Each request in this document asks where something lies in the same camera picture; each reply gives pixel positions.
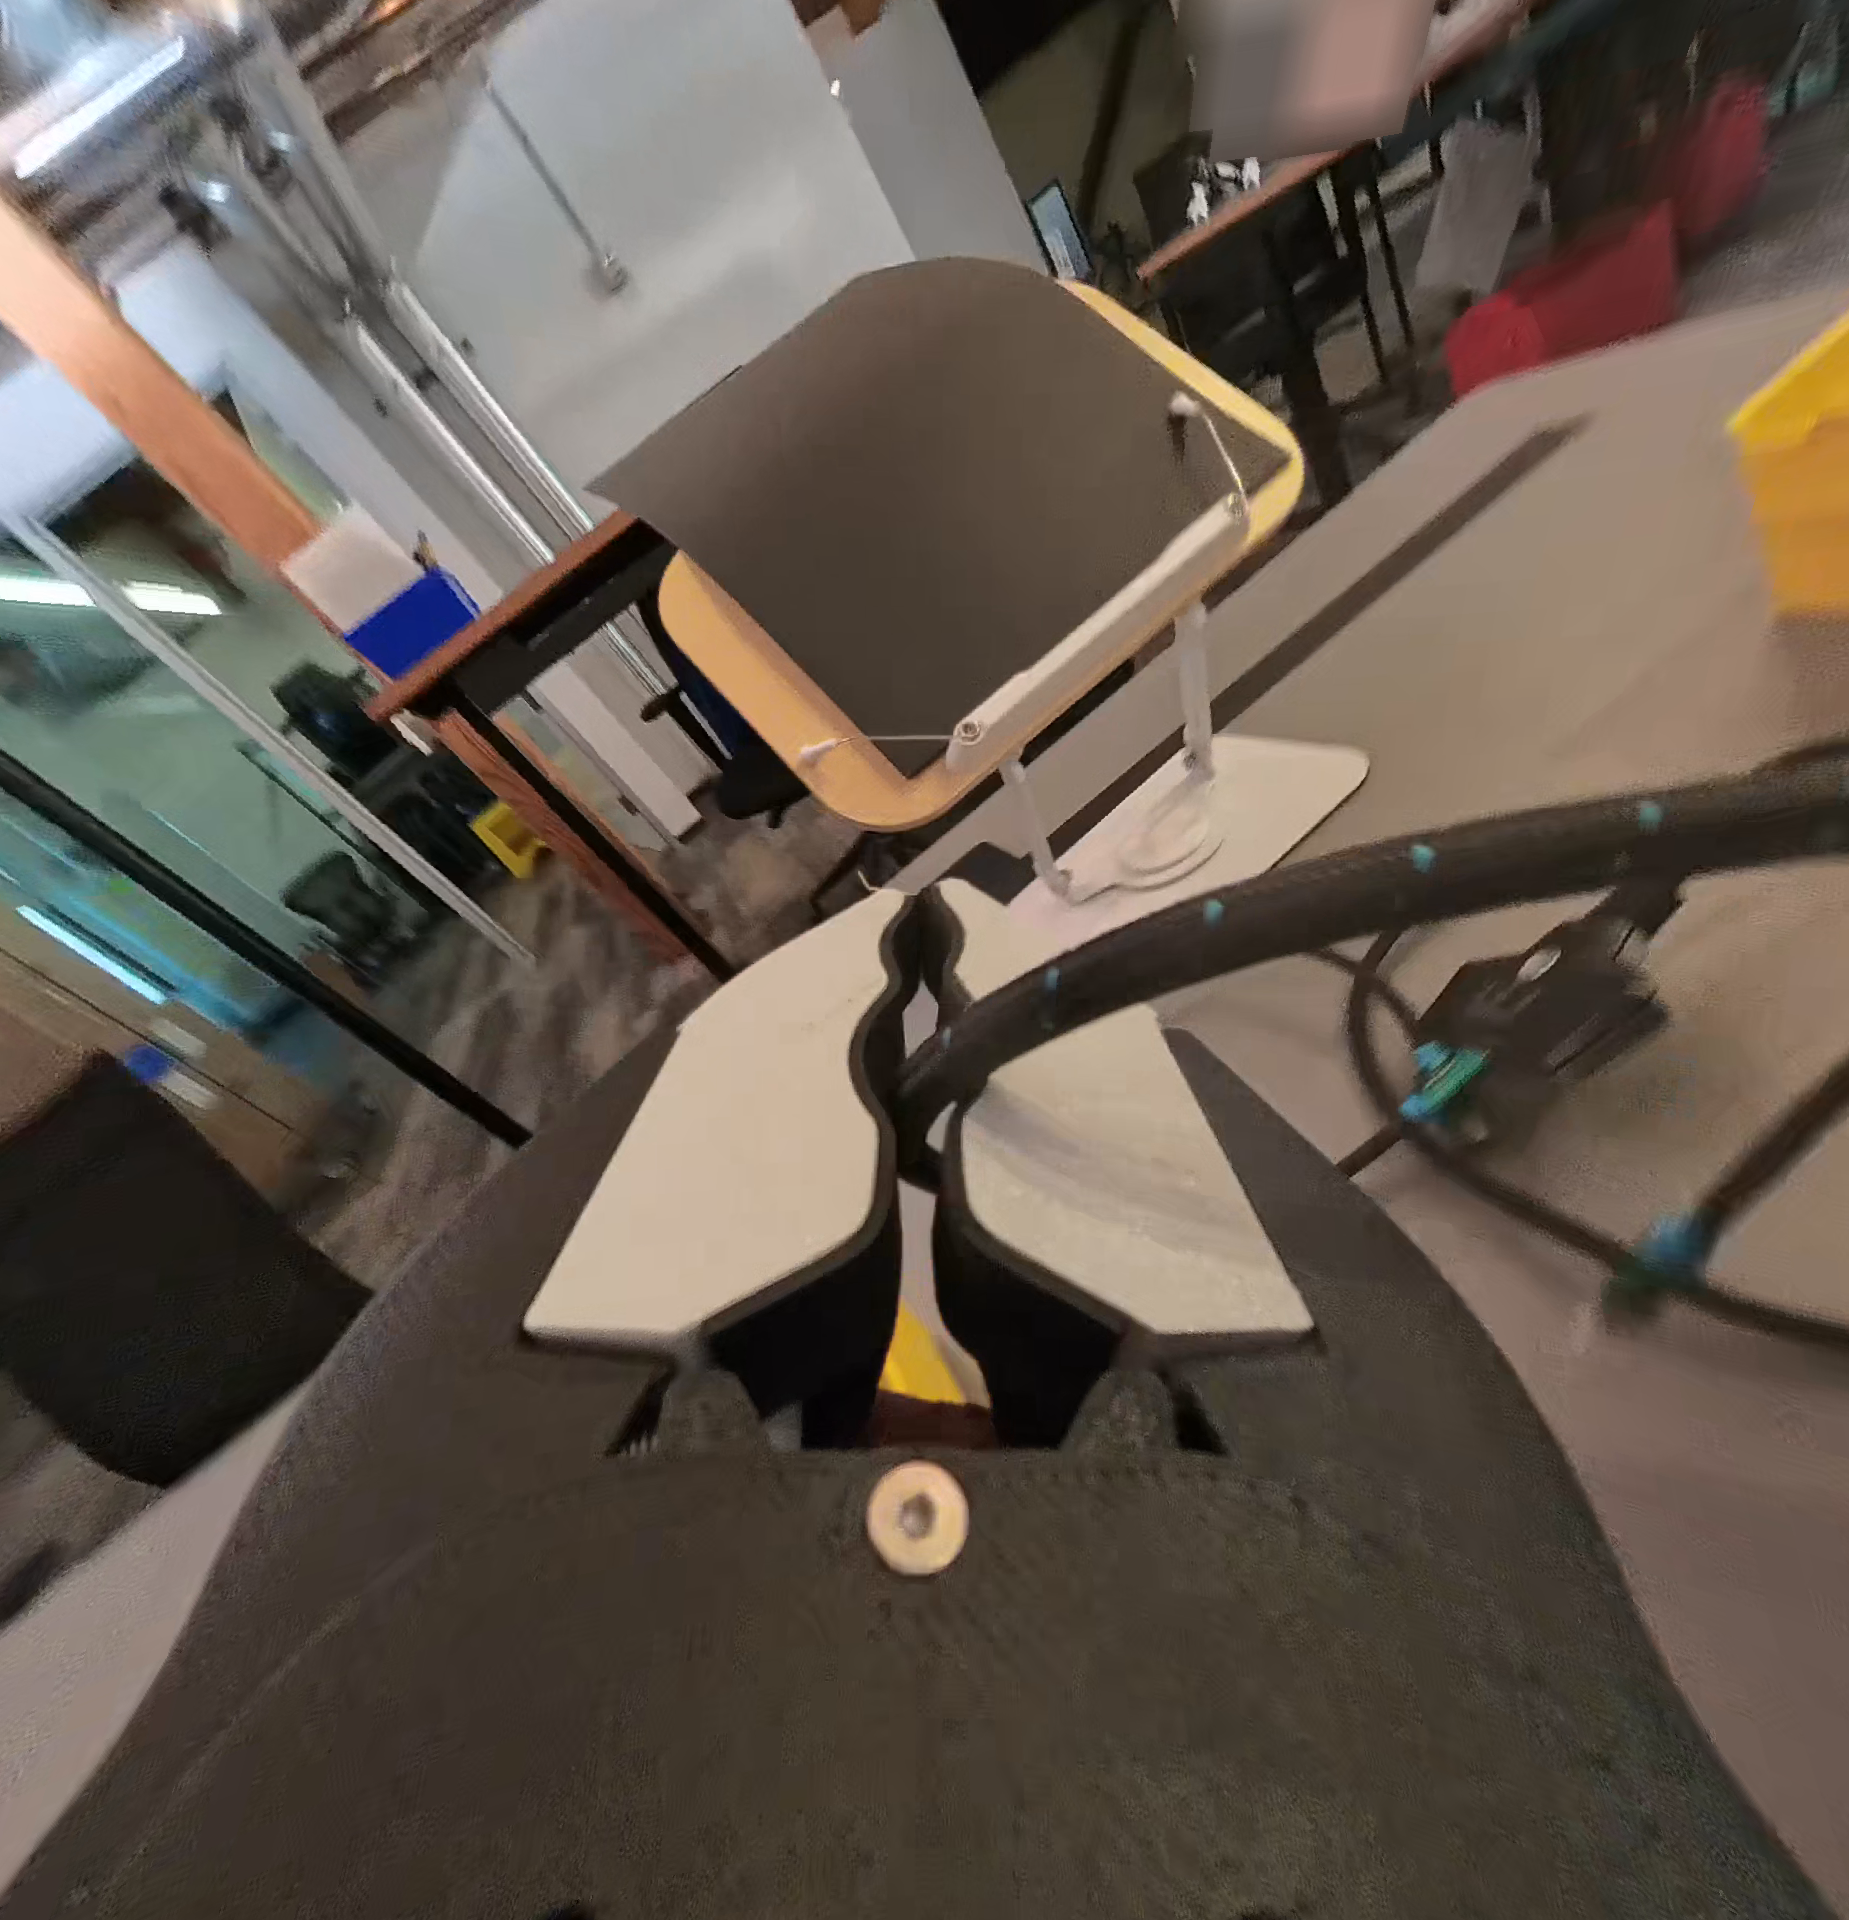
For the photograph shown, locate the white paper sheet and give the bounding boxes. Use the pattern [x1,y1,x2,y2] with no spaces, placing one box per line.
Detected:
[1419,118,1531,294]

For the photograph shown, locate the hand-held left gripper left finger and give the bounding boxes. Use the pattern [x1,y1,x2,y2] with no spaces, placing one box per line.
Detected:
[522,891,926,1415]

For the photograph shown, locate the blue storage bin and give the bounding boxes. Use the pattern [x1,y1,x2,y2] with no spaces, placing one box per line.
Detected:
[341,569,481,676]

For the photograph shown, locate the white tablet stand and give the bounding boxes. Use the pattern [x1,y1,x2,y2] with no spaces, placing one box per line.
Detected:
[586,257,1305,835]

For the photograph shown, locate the wooden ceiling beam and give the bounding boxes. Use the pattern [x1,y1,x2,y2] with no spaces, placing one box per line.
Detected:
[0,166,317,573]

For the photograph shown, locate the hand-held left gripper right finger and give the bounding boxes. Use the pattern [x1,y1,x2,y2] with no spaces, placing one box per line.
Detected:
[919,886,1319,1445]

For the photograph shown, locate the black Fosmon HDMI switch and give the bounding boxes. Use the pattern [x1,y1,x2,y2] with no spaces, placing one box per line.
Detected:
[1336,876,1849,1358]

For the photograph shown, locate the white foam block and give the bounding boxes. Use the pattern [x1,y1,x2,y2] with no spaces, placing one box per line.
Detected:
[280,501,415,622]

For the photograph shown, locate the braided green-plug hdmi cable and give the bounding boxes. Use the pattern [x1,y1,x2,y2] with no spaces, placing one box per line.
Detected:
[1394,1041,1496,1128]
[890,741,1849,1329]

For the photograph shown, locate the cardboard box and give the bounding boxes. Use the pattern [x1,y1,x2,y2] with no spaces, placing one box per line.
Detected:
[0,976,309,1194]

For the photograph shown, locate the silver ventilation ducts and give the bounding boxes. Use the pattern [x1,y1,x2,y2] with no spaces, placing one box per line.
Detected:
[0,0,400,348]

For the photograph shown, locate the black mesh office chair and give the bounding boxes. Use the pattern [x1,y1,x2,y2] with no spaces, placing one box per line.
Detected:
[286,855,400,963]

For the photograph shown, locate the red bin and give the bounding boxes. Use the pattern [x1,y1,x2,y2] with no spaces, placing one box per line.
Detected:
[1660,75,1771,248]
[1445,202,1683,398]

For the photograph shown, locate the wood-edged black-leg table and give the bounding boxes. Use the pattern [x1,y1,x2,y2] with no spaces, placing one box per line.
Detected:
[360,510,737,978]

